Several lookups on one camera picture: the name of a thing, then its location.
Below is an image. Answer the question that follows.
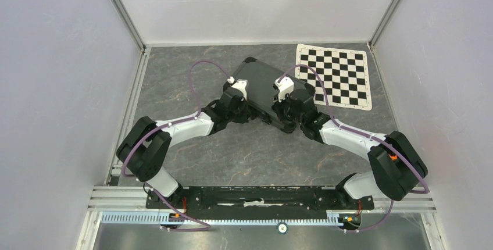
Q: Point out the black poker case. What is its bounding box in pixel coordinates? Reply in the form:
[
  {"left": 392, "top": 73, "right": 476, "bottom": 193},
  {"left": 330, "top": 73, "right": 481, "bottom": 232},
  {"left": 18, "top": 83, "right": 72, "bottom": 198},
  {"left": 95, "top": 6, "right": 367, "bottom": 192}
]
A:
[{"left": 233, "top": 57, "right": 296, "bottom": 134}]

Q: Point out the green 50 chip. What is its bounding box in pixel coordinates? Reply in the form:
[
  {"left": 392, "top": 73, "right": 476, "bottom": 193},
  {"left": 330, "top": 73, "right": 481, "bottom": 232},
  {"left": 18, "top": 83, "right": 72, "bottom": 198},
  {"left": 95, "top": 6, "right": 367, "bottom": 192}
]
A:
[{"left": 276, "top": 222, "right": 288, "bottom": 234}]

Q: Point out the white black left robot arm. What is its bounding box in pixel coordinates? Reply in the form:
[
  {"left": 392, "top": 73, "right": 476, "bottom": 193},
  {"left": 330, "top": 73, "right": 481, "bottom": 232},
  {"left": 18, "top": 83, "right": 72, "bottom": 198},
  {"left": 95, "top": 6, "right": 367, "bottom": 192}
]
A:
[{"left": 116, "top": 87, "right": 248, "bottom": 208}]

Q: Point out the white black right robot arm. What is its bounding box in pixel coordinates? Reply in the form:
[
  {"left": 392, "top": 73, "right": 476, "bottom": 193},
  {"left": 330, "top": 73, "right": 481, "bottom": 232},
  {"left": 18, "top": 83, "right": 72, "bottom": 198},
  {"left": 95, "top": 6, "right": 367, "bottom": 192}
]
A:
[{"left": 272, "top": 89, "right": 428, "bottom": 208}]

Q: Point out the black white chessboard mat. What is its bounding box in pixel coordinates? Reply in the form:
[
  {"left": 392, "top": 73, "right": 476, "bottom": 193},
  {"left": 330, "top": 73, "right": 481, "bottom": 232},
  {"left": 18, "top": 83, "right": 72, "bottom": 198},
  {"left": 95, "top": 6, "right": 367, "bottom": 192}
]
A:
[{"left": 295, "top": 44, "right": 373, "bottom": 111}]

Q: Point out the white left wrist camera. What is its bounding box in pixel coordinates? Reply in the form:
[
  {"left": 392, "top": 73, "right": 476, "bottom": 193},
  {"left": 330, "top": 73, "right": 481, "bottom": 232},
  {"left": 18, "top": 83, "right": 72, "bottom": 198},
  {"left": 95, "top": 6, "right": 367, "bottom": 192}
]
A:
[{"left": 227, "top": 76, "right": 248, "bottom": 99}]

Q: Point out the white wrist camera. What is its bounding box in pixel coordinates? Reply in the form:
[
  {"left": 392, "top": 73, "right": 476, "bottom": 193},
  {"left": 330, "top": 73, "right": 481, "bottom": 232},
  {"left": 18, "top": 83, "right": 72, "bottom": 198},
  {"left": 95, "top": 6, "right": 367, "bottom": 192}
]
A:
[
  {"left": 274, "top": 76, "right": 294, "bottom": 102},
  {"left": 227, "top": 76, "right": 248, "bottom": 99}
]

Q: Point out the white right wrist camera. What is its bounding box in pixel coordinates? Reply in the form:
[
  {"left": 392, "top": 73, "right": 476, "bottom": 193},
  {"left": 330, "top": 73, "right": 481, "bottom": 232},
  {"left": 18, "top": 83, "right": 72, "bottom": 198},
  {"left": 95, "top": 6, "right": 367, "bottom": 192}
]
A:
[{"left": 274, "top": 76, "right": 294, "bottom": 102}]

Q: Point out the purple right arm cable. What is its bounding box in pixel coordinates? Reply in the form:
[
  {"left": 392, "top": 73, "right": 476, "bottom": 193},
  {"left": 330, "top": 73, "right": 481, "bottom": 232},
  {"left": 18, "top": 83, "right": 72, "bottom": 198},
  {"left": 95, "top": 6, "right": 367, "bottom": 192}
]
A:
[{"left": 276, "top": 64, "right": 431, "bottom": 234}]

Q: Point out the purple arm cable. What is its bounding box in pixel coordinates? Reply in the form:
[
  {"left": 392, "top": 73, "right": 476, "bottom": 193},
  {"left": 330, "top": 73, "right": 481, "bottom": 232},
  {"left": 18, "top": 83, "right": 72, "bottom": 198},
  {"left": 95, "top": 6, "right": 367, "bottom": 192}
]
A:
[
  {"left": 276, "top": 64, "right": 431, "bottom": 234},
  {"left": 120, "top": 59, "right": 235, "bottom": 233}
]

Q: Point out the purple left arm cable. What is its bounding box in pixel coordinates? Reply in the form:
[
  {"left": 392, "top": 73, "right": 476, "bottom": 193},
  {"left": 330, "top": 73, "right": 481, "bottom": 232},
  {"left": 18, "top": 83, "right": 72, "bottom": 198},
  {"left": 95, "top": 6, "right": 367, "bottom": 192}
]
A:
[{"left": 120, "top": 59, "right": 235, "bottom": 233}]

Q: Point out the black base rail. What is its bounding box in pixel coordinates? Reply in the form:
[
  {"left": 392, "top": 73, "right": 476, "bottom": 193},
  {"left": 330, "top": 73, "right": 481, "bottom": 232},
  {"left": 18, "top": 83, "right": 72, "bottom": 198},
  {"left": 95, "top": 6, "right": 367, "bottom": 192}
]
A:
[{"left": 167, "top": 186, "right": 374, "bottom": 220}]

